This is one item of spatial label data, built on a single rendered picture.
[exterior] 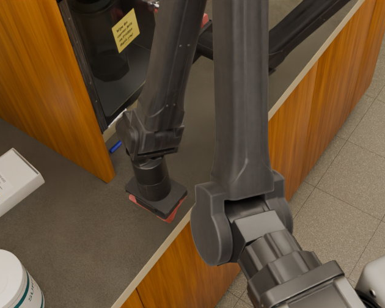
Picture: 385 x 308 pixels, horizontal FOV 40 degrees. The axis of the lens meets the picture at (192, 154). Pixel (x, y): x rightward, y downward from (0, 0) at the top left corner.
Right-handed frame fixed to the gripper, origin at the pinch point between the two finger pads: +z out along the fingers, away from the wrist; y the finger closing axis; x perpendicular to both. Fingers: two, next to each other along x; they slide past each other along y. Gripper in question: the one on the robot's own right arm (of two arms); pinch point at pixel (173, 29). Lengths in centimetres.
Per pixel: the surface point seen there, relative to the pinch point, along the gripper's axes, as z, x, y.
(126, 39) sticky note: 3.8, -4.3, 12.2
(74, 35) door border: 3.8, -15.7, 25.3
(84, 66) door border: 3.6, -6.9, 25.5
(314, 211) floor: -32, 115, -37
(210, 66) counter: -2.4, 20.7, -10.6
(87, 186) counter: -1.0, 19.9, 38.8
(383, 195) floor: -52, 115, -61
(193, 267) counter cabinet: -23, 56, 30
